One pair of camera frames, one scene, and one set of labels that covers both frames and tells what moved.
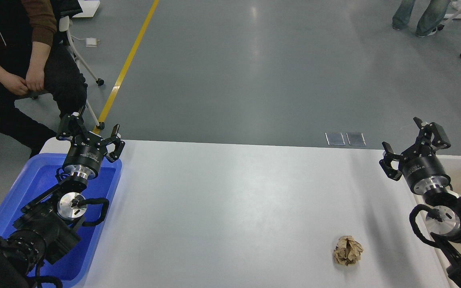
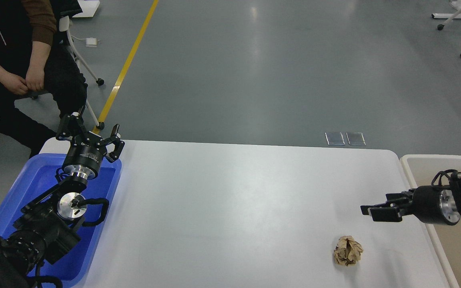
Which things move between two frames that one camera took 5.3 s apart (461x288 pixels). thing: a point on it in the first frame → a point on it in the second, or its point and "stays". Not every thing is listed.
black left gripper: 86,154 stays
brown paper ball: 348,250 stays
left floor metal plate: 335,139 stays
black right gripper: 421,167 → 432,204
